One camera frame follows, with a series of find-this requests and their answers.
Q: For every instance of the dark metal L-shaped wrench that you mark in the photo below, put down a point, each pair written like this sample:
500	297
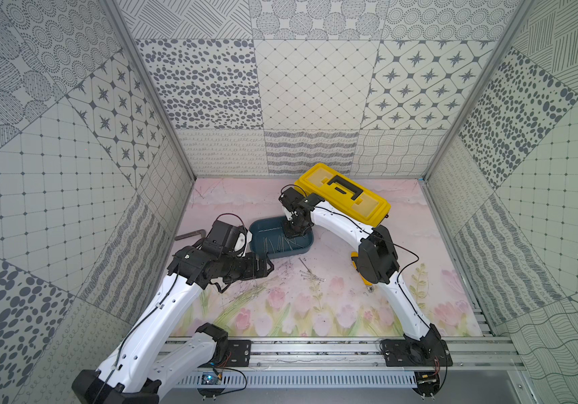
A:
198	233

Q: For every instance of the yellow black toolbox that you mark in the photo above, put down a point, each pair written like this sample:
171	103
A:
345	195

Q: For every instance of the teal plastic storage box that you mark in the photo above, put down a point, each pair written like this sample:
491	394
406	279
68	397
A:
269	239

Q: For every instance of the steel nail pile centre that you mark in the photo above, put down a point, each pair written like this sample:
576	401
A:
307	274

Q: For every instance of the white slotted cable duct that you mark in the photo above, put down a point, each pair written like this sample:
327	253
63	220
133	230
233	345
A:
301	379

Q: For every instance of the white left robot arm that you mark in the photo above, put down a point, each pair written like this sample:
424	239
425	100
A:
134	373

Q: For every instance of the aluminium mounting rail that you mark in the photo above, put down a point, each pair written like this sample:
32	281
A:
364	354

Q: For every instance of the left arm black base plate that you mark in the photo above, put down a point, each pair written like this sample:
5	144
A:
232	353

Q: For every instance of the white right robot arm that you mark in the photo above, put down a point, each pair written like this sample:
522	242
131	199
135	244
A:
376	260

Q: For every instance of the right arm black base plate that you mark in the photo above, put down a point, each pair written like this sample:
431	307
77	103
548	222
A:
412	353

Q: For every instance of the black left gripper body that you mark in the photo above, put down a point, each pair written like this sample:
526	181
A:
251	266

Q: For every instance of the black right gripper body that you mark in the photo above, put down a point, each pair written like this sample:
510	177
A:
293	228

